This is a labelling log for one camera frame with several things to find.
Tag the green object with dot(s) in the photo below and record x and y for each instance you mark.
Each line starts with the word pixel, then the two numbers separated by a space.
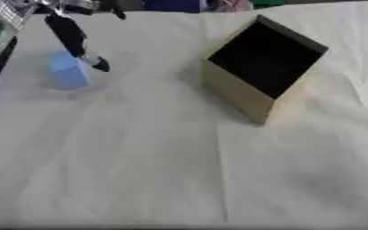
pixel 268 3

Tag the light blue block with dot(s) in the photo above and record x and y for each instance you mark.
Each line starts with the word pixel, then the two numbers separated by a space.
pixel 69 73

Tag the dark blue object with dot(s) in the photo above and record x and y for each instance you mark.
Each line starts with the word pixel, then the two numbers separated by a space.
pixel 171 5

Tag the pink object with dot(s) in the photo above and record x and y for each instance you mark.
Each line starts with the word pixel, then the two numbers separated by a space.
pixel 229 4

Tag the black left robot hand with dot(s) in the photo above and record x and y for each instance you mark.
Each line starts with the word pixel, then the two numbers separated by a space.
pixel 66 31

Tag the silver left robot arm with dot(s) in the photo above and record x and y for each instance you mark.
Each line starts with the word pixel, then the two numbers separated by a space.
pixel 4 13

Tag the tan cardboard box black inside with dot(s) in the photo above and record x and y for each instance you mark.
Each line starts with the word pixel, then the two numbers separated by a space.
pixel 234 90

